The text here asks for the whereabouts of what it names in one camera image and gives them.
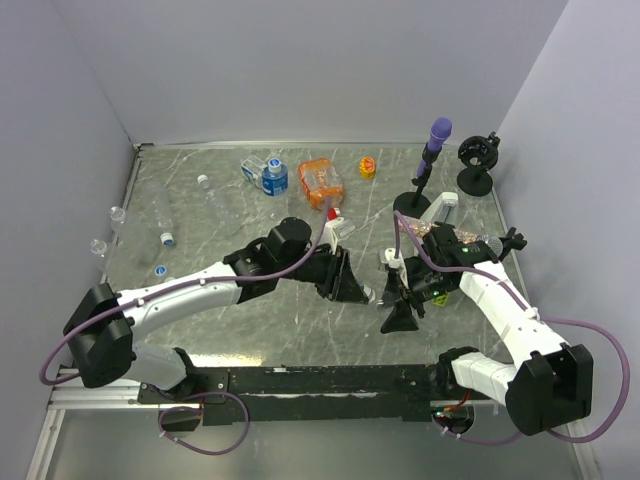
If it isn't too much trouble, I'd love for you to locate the clear bottle blue ring cap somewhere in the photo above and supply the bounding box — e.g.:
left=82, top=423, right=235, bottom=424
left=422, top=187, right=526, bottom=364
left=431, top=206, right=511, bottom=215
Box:
left=145, top=183, right=176, bottom=247

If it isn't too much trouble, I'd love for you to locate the purple microphone on stand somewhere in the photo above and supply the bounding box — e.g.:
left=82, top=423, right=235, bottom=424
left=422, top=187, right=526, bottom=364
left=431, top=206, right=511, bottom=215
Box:
left=393, top=117, right=453, bottom=218

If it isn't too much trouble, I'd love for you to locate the green toy brick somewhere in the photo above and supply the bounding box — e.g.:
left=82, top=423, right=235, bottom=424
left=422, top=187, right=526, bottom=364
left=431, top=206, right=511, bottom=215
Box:
left=432, top=294, right=449, bottom=307

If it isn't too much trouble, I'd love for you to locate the yellow orange bottle cap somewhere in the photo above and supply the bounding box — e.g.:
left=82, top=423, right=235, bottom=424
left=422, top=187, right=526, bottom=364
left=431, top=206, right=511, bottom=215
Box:
left=359, top=156, right=376, bottom=179

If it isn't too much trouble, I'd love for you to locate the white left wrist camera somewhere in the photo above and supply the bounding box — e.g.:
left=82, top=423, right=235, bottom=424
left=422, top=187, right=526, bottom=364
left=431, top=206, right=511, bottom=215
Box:
left=320, top=208, right=356, bottom=250

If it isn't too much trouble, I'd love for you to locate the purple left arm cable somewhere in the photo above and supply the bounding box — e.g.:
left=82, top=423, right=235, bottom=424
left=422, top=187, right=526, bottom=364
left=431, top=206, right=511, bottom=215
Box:
left=39, top=197, right=334, bottom=386

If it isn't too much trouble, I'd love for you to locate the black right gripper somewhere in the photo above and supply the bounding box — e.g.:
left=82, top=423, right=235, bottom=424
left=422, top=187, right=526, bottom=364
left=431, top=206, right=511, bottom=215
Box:
left=377, top=267, right=456, bottom=334

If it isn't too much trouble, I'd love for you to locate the blue Pocari bottle cap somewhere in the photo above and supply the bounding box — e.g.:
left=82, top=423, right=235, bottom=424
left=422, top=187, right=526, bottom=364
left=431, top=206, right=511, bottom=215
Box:
left=154, top=265, right=167, bottom=277

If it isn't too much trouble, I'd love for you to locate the blue water bottle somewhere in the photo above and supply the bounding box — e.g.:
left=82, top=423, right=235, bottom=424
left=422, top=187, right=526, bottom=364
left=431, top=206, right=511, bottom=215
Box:
left=240, top=155, right=288, bottom=197

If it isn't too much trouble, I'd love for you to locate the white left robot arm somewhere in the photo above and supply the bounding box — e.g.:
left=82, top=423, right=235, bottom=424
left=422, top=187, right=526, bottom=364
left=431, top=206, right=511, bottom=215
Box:
left=63, top=217, right=375, bottom=402

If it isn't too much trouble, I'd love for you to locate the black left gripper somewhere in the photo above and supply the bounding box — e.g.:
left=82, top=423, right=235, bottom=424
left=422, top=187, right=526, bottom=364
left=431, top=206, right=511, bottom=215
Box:
left=278, top=244, right=369, bottom=305

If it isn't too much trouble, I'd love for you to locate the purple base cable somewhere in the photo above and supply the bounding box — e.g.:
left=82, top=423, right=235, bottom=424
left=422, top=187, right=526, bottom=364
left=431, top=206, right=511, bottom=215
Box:
left=157, top=392, right=251, bottom=457

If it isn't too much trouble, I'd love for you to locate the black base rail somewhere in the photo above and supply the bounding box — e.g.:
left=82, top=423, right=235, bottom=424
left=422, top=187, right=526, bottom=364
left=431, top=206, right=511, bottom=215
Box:
left=137, top=364, right=468, bottom=426

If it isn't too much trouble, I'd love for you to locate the black empty microphone stand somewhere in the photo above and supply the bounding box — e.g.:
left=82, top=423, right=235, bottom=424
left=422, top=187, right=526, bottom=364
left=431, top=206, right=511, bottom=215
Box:
left=456, top=131, right=501, bottom=197

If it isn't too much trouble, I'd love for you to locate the clear Pocari bottle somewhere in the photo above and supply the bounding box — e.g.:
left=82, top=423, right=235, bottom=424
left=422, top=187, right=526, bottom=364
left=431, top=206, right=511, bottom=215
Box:
left=110, top=206, right=127, bottom=237

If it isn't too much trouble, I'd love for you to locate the clear bottle front white cap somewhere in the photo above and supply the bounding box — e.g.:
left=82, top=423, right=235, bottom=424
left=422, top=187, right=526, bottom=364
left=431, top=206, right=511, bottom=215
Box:
left=90, top=239, right=116, bottom=274

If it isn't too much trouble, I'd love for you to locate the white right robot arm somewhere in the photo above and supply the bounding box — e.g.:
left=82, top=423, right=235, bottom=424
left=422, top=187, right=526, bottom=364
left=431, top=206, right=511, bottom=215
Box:
left=380, top=224, right=593, bottom=436

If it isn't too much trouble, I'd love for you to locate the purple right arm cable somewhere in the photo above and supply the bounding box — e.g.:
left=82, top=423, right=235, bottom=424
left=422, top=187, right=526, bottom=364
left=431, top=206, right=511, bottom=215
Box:
left=392, top=209, right=630, bottom=445

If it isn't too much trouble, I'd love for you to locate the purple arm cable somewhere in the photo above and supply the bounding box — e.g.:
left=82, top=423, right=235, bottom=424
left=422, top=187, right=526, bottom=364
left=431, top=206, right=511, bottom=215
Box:
left=392, top=209, right=630, bottom=445
left=39, top=197, right=334, bottom=386

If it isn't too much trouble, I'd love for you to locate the white rectangular device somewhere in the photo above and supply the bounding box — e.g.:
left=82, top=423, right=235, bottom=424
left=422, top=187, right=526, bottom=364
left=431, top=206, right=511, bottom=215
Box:
left=420, top=192, right=459, bottom=226

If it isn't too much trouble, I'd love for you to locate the glitter silver microphone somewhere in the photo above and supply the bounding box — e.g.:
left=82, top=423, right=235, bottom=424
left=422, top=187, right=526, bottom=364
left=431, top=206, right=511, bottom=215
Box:
left=398, top=217, right=503, bottom=256

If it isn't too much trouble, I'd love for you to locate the orange plastic bottle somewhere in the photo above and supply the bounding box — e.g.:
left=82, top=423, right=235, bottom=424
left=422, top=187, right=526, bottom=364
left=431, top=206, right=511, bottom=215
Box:
left=297, top=157, right=344, bottom=210

